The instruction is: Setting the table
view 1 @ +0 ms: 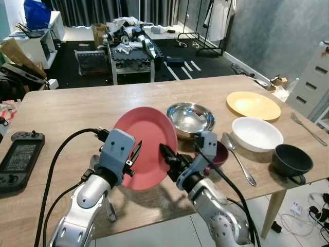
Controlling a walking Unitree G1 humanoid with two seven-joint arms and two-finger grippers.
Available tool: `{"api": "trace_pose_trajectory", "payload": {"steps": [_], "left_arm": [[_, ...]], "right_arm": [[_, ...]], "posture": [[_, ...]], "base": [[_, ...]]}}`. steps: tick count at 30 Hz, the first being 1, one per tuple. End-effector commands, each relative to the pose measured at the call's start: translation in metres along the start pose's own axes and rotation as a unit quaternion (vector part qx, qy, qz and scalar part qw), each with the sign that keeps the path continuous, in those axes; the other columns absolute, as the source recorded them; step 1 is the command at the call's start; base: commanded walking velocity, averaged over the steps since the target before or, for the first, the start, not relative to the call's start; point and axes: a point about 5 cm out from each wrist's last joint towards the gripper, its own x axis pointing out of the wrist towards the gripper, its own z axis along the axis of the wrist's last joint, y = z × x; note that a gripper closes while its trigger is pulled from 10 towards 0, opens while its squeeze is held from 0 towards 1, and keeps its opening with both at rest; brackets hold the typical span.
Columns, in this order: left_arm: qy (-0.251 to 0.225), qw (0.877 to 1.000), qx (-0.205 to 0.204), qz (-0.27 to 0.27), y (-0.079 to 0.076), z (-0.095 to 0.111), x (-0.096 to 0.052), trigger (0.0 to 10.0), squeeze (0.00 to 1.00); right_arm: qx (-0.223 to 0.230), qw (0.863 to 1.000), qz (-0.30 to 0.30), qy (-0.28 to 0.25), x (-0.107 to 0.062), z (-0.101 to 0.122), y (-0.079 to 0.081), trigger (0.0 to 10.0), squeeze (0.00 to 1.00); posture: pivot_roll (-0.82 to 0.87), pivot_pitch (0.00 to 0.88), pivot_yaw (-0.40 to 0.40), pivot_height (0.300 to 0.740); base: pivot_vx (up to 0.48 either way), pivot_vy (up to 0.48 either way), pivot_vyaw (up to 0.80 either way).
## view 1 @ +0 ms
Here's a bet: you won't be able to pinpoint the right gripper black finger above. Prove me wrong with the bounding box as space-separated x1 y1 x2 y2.
158 143 176 166

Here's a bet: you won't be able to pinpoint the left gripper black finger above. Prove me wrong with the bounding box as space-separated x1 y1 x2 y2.
129 140 144 163

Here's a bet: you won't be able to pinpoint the red round plate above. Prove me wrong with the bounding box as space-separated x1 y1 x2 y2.
112 107 179 191

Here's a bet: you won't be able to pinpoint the small maroon bowl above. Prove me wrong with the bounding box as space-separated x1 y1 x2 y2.
194 140 230 169

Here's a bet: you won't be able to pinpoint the shiny steel bowl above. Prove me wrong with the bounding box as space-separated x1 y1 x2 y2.
166 102 216 140

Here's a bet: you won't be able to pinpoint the silver metal spoon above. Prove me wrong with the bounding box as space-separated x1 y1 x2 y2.
221 132 257 187

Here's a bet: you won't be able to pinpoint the white shallow bowl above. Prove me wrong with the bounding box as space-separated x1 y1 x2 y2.
231 117 284 153

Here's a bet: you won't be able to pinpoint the cluttered grey workbench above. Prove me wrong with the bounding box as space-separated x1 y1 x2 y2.
106 15 170 85

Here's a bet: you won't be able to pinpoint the yellow round plate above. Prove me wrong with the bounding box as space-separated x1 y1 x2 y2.
226 91 282 121

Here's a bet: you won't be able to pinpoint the black crate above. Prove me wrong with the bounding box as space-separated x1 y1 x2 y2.
75 49 111 77

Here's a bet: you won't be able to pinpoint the silver metal fork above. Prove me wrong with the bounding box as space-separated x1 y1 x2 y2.
289 112 328 147

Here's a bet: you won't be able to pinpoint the tall small brown box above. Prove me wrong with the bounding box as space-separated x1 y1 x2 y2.
93 23 107 47

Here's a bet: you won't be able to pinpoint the tiny cardboard box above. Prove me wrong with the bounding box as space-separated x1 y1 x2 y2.
270 76 288 91

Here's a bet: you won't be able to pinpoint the black backpack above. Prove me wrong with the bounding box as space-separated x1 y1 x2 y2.
0 64 50 102

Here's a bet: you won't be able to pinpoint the white drawer cabinet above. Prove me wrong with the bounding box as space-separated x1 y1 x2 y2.
285 42 329 121

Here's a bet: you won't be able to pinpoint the hanging white garment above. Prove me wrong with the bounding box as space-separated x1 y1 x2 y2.
208 0 237 42

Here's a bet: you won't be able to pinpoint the dark grey curtains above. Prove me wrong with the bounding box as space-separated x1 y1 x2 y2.
51 0 206 27

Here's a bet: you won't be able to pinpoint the white desk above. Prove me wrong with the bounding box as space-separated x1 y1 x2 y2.
3 11 66 70

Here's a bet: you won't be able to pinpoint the flat brown cardboard sheet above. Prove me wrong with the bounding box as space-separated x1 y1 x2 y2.
0 39 48 79

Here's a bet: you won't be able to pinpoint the blue bag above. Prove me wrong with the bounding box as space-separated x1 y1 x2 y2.
23 0 52 30

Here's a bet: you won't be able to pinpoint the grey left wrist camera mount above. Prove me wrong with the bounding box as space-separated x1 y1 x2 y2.
99 129 136 187

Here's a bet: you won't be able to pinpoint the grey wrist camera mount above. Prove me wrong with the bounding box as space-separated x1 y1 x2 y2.
177 131 218 190
99 129 136 187

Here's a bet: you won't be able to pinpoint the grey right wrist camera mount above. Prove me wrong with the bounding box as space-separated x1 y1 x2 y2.
177 131 218 190

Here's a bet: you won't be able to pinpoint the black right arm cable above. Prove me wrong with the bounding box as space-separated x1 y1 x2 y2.
195 144 260 247

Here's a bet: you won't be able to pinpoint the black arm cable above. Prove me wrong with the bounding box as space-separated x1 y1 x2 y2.
33 128 111 247
195 144 260 247

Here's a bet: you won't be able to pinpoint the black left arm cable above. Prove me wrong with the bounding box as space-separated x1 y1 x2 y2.
33 128 111 247

